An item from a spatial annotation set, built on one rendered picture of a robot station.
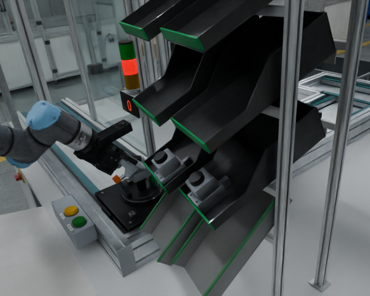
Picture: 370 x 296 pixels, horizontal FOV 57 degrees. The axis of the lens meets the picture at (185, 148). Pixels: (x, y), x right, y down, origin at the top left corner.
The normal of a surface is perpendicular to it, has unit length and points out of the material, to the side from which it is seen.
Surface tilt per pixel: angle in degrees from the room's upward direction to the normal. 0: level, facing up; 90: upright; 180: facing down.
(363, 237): 0
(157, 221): 90
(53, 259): 0
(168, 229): 45
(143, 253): 90
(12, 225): 0
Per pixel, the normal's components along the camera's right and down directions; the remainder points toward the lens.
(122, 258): 0.59, 0.33
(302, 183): -0.08, -0.88
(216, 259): -0.69, -0.43
